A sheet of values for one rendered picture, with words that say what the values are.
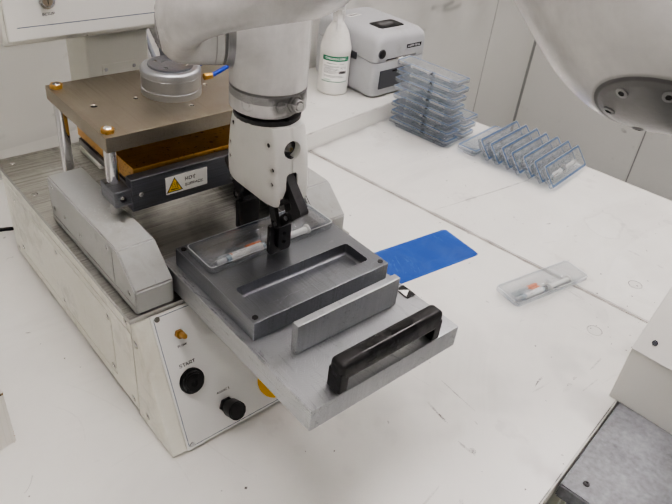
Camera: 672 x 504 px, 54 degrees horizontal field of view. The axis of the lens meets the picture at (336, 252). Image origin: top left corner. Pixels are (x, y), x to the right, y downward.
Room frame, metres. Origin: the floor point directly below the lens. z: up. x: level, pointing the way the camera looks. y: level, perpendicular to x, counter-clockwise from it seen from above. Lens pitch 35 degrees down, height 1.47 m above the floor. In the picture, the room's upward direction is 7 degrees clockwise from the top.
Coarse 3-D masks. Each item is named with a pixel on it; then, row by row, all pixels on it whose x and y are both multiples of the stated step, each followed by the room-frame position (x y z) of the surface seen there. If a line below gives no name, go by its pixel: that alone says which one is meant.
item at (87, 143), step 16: (224, 128) 0.85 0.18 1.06; (80, 144) 0.82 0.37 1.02; (96, 144) 0.78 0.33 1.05; (160, 144) 0.78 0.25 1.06; (176, 144) 0.78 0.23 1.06; (192, 144) 0.79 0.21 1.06; (208, 144) 0.79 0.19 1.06; (224, 144) 0.80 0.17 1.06; (128, 160) 0.72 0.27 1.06; (144, 160) 0.73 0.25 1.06; (160, 160) 0.73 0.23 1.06; (176, 160) 0.74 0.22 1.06
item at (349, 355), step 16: (416, 320) 0.54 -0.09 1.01; (432, 320) 0.55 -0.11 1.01; (384, 336) 0.51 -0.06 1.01; (400, 336) 0.52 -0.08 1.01; (416, 336) 0.53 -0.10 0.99; (432, 336) 0.56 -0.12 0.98; (352, 352) 0.48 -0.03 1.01; (368, 352) 0.49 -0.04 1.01; (384, 352) 0.50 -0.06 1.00; (336, 368) 0.46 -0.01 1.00; (352, 368) 0.47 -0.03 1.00; (336, 384) 0.46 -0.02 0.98
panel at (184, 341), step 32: (160, 320) 0.59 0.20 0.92; (192, 320) 0.62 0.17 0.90; (160, 352) 0.58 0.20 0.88; (192, 352) 0.60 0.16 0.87; (224, 352) 0.62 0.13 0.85; (224, 384) 0.60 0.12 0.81; (256, 384) 0.63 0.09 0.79; (192, 416) 0.56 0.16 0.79; (224, 416) 0.58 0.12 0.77; (192, 448) 0.54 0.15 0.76
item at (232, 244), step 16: (256, 224) 0.70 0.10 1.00; (304, 224) 0.71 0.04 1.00; (320, 224) 0.71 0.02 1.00; (208, 240) 0.65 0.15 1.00; (224, 240) 0.65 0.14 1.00; (240, 240) 0.66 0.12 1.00; (256, 240) 0.66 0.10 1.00; (208, 256) 0.62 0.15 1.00; (224, 256) 0.62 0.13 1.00; (240, 256) 0.63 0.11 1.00
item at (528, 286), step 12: (564, 264) 1.04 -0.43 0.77; (528, 276) 0.98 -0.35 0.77; (540, 276) 0.99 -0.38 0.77; (552, 276) 0.99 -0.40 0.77; (564, 276) 1.00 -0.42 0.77; (576, 276) 1.00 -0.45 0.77; (504, 288) 0.94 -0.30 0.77; (516, 288) 0.94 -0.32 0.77; (528, 288) 0.95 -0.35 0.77; (540, 288) 0.95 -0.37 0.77; (552, 288) 0.96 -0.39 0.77; (516, 300) 0.91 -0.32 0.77
